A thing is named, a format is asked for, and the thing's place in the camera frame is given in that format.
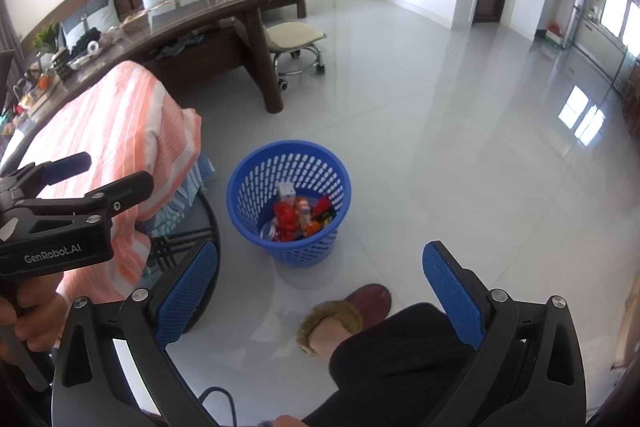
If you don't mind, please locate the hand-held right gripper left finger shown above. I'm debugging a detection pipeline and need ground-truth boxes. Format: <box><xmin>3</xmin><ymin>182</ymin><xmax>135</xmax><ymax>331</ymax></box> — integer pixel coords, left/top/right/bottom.
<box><xmin>51</xmin><ymin>239</ymin><xmax>222</xmax><ymax>427</ymax></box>

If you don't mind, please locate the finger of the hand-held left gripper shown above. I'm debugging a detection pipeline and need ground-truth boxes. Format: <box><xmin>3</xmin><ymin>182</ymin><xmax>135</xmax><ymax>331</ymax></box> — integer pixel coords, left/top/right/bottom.
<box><xmin>15</xmin><ymin>171</ymin><xmax>155</xmax><ymax>228</ymax></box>
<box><xmin>0</xmin><ymin>152</ymin><xmax>92</xmax><ymax>202</ymax></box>

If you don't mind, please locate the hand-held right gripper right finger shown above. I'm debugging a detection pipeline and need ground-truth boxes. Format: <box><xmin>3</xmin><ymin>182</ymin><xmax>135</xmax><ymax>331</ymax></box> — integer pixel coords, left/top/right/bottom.
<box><xmin>421</xmin><ymin>241</ymin><xmax>587</xmax><ymax>427</ymax></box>

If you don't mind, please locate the blue plastic wastebasket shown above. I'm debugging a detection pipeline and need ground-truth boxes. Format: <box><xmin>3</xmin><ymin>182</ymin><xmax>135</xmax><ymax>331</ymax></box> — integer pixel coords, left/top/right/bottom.
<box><xmin>226</xmin><ymin>140</ymin><xmax>352</xmax><ymax>269</ymax></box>

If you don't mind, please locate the red plastic bag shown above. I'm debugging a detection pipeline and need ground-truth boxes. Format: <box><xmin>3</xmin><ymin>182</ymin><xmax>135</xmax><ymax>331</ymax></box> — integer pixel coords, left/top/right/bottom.
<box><xmin>272</xmin><ymin>202</ymin><xmax>302</xmax><ymax>242</ymax></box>

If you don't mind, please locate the orange plastic bag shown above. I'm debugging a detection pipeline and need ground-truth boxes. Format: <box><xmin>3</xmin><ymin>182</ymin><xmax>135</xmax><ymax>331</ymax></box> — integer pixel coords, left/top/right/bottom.
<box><xmin>297</xmin><ymin>207</ymin><xmax>321</xmax><ymax>237</ymax></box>

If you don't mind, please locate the person's left hand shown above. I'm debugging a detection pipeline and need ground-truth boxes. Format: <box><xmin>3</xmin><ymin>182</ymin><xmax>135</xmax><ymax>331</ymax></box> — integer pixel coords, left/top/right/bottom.
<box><xmin>0</xmin><ymin>291</ymin><xmax>69</xmax><ymax>363</ymax></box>

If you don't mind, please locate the round table with striped cloth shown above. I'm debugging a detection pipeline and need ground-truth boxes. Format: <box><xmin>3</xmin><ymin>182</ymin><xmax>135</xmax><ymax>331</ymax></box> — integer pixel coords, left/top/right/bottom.
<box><xmin>10</xmin><ymin>61</ymin><xmax>216</xmax><ymax>303</ymax></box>

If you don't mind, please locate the brown furry slipper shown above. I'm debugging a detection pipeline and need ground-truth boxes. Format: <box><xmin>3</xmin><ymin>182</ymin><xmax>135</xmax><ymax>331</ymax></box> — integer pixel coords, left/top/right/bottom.
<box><xmin>297</xmin><ymin>283</ymin><xmax>394</xmax><ymax>358</ymax></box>

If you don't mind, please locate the fruit bowl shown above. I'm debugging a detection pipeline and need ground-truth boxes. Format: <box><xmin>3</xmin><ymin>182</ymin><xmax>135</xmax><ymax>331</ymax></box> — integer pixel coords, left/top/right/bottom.
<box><xmin>29</xmin><ymin>72</ymin><xmax>57</xmax><ymax>98</ymax></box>

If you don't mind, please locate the person's leg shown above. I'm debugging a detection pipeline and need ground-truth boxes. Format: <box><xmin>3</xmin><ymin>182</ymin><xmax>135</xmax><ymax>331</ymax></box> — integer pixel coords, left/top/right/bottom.
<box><xmin>302</xmin><ymin>303</ymin><xmax>482</xmax><ymax>427</ymax></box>

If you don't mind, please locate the black ribbed jar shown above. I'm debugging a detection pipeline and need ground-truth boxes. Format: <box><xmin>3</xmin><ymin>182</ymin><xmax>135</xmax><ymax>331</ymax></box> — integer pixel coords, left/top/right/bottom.
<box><xmin>52</xmin><ymin>49</ymin><xmax>76</xmax><ymax>80</ymax></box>

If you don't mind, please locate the glass bowl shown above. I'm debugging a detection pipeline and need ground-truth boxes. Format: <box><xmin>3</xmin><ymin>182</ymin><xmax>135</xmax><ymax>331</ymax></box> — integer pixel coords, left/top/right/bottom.
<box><xmin>67</xmin><ymin>41</ymin><xmax>109</xmax><ymax>70</ymax></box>

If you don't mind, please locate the green potted plant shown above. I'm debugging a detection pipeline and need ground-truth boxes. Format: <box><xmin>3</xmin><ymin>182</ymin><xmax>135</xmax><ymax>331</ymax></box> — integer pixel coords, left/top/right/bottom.
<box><xmin>32</xmin><ymin>24</ymin><xmax>61</xmax><ymax>56</ymax></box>

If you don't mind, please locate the grey curtain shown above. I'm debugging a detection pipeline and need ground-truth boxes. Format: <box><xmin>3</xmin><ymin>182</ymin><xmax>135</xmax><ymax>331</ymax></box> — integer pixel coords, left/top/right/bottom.
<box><xmin>0</xmin><ymin>0</ymin><xmax>24</xmax><ymax>78</ymax></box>

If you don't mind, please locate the dark wooden coffee table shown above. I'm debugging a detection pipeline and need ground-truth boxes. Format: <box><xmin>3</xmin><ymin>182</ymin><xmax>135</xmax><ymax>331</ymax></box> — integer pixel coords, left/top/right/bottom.
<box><xmin>0</xmin><ymin>0</ymin><xmax>286</xmax><ymax>158</ymax></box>

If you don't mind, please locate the cream rolling stool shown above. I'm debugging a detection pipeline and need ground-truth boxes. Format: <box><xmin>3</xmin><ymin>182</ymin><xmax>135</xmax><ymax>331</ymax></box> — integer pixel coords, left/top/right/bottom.
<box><xmin>263</xmin><ymin>22</ymin><xmax>328</xmax><ymax>92</ymax></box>

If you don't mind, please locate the black cable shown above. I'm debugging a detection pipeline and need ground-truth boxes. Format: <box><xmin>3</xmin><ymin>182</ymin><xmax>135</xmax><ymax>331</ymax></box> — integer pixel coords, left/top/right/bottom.
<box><xmin>200</xmin><ymin>386</ymin><xmax>237</xmax><ymax>427</ymax></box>

